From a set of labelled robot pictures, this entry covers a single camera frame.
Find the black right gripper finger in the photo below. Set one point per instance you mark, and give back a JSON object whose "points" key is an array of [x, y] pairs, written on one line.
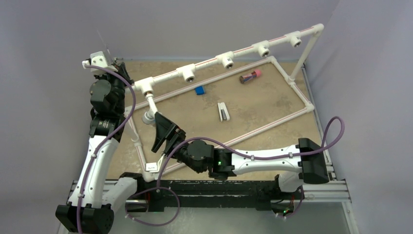
{"points": [[163, 124], [162, 133]]}

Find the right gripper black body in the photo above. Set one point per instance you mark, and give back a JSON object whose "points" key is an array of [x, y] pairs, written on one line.
{"points": [[176, 137]]}

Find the white plastic water faucet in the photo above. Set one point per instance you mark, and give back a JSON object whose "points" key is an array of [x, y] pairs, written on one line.
{"points": [[149, 116]]}

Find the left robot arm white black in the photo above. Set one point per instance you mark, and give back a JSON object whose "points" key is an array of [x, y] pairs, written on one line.
{"points": [[90, 210]]}

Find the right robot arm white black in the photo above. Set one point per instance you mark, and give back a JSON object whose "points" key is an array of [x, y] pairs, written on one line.
{"points": [[302, 163]]}

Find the blue rectangular block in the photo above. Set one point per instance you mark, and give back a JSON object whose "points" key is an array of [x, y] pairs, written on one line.
{"points": [[200, 90]]}

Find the white stapler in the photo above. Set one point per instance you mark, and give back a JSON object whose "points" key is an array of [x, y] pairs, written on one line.
{"points": [[223, 112]]}

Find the colourful tube with pink cap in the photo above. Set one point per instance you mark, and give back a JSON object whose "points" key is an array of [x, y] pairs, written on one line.
{"points": [[249, 77]]}

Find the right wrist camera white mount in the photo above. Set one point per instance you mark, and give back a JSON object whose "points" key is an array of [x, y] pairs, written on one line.
{"points": [[154, 167]]}

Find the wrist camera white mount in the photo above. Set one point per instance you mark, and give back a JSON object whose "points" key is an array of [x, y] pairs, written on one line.
{"points": [[154, 167], [99, 59]]}

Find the white PVC pipe frame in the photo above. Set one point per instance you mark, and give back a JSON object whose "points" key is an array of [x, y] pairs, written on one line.
{"points": [[227, 61]]}

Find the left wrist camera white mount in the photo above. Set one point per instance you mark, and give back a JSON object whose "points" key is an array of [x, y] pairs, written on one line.
{"points": [[99, 59]]}

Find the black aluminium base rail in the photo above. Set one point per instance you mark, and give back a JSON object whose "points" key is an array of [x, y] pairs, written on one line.
{"points": [[259, 195]]}

